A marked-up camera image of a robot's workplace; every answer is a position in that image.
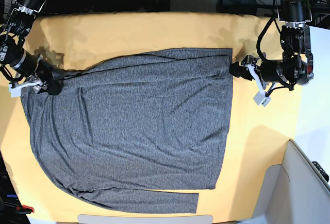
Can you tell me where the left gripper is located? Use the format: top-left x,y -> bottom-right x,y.
229,55 -> 282,84

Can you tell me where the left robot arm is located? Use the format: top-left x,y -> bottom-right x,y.
229,0 -> 314,91

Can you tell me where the grey long-sleeve T-shirt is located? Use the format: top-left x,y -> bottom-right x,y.
21,48 -> 233,214

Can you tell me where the red clamp left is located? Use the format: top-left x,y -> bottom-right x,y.
15,205 -> 35,214

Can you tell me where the dark round stool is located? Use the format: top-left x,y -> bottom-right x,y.
216,0 -> 258,15

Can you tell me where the yellow table cloth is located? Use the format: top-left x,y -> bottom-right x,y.
1,12 -> 303,222

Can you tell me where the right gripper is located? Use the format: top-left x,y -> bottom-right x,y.
10,51 -> 62,95

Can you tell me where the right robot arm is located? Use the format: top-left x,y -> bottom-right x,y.
1,0 -> 62,97

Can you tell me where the black remote control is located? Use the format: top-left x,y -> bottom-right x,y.
312,161 -> 329,183

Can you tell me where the white box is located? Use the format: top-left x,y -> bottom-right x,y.
250,140 -> 329,223

